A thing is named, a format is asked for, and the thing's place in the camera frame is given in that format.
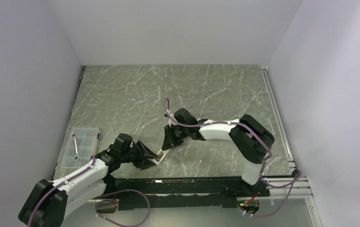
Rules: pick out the clear plastic storage box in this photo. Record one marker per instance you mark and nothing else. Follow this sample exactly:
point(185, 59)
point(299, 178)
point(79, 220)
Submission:
point(87, 142)

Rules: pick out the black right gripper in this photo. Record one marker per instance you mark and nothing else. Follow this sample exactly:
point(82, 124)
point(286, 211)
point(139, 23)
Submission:
point(169, 141)

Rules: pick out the silver wrench in box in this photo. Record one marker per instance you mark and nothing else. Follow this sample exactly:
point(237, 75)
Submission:
point(76, 157)

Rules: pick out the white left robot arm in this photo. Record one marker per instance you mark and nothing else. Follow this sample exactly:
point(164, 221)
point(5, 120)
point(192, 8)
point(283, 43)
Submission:
point(50, 202)

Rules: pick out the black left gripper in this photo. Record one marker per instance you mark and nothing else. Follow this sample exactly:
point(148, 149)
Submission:
point(141, 163)

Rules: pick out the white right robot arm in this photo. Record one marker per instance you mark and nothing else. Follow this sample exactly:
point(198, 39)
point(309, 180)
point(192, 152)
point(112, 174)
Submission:
point(251, 138)

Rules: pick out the white remote control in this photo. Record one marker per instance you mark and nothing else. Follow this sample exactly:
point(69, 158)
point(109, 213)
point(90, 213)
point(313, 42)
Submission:
point(161, 154)

